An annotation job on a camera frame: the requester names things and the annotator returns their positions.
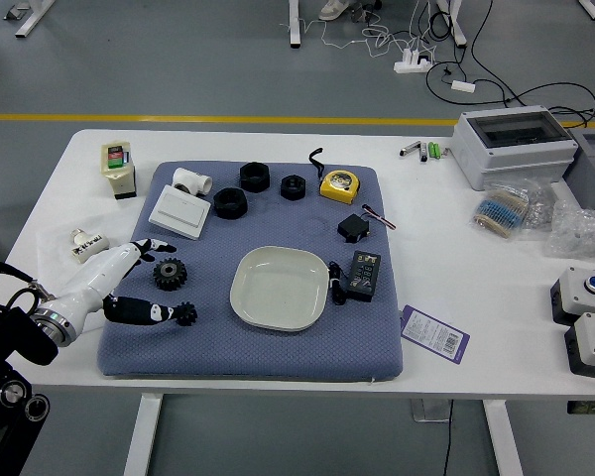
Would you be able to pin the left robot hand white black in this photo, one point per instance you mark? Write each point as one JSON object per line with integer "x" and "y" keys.
{"x": 94, "y": 277}

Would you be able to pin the big black gear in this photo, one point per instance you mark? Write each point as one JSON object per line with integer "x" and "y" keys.
{"x": 170, "y": 274}

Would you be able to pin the small black gear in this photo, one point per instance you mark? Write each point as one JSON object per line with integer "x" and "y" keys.
{"x": 187, "y": 313}

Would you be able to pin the large black hex nut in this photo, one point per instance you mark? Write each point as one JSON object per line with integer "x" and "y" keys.
{"x": 230, "y": 204}
{"x": 254, "y": 178}

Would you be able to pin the small black hex nut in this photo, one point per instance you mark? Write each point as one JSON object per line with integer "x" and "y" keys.
{"x": 293, "y": 188}

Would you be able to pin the button box with blue button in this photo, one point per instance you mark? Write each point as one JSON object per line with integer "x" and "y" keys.
{"x": 575, "y": 297}

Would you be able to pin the button box with red button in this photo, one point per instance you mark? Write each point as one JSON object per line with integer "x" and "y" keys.
{"x": 592, "y": 349}

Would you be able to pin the grey box with orange button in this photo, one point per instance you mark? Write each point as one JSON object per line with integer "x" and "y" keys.
{"x": 592, "y": 178}

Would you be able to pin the small labelled white pipe fitting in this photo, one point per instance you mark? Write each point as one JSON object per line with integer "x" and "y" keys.
{"x": 89, "y": 245}

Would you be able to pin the white pipe tee fitting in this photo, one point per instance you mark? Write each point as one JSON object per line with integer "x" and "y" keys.
{"x": 191, "y": 181}

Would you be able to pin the white table leg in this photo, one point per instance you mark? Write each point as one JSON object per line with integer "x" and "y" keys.
{"x": 141, "y": 434}
{"x": 503, "y": 436}

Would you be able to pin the white square plate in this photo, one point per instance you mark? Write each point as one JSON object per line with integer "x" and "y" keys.
{"x": 277, "y": 287}

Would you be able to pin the blue-grey quilted mat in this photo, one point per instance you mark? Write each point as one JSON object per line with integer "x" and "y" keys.
{"x": 277, "y": 357}

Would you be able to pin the yellow tape measure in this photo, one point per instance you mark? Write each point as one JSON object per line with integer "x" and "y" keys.
{"x": 339, "y": 187}

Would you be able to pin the black digital meter panel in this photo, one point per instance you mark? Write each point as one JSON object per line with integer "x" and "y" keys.
{"x": 363, "y": 275}

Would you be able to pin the white desk leg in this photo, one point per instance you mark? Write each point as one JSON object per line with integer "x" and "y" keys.
{"x": 294, "y": 22}
{"x": 456, "y": 22}
{"x": 591, "y": 9}

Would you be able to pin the silver usb stick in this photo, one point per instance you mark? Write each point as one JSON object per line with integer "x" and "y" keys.
{"x": 410, "y": 148}

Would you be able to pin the purple tag card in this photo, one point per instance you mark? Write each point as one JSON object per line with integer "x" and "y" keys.
{"x": 434, "y": 334}

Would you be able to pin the black marker pen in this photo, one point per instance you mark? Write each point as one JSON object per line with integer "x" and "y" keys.
{"x": 423, "y": 154}

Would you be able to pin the person's shoe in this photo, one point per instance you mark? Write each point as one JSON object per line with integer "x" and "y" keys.
{"x": 333, "y": 9}

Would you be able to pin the grey table foot plate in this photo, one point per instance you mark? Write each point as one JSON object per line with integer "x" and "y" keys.
{"x": 429, "y": 410}

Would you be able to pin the green battery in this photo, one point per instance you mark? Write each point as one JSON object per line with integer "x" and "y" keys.
{"x": 437, "y": 150}
{"x": 432, "y": 150}

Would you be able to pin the white power strip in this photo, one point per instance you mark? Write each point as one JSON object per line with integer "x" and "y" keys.
{"x": 413, "y": 63}

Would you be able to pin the bag of blue resistors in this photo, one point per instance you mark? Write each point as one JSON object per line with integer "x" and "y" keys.
{"x": 501, "y": 210}

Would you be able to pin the white power adapter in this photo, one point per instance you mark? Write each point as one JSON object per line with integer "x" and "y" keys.
{"x": 462, "y": 85}

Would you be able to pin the bag of small dark parts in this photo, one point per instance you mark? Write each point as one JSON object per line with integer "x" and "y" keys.
{"x": 540, "y": 203}

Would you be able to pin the clear bubble wrap bag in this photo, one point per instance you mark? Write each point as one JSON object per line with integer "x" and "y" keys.
{"x": 582, "y": 233}

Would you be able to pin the black under-table controller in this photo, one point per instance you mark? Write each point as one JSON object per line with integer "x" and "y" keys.
{"x": 590, "y": 407}

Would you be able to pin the cream switch box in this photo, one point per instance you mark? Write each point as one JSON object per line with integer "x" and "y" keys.
{"x": 118, "y": 173}

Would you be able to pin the white wall switch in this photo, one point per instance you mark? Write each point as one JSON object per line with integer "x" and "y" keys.
{"x": 180, "y": 210}

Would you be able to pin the white desk leg frame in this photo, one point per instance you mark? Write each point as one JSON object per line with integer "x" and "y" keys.
{"x": 32, "y": 17}

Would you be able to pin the grey electrical enclosure box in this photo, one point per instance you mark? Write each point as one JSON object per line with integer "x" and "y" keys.
{"x": 513, "y": 158}

